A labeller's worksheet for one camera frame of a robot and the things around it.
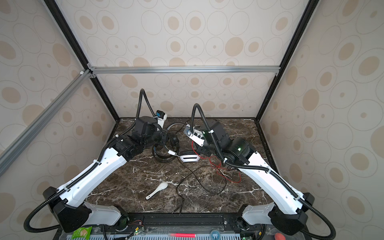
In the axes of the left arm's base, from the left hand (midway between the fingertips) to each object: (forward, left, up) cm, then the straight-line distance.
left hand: (172, 129), depth 71 cm
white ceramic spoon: (-17, +8, -31) cm, 36 cm away
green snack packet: (-40, +40, -28) cm, 63 cm away
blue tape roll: (-39, -21, -30) cm, 54 cm away
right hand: (-5, -14, +2) cm, 15 cm away
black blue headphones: (+9, +10, -33) cm, 35 cm away
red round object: (-40, -49, -28) cm, 69 cm away
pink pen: (-40, -5, -30) cm, 50 cm away
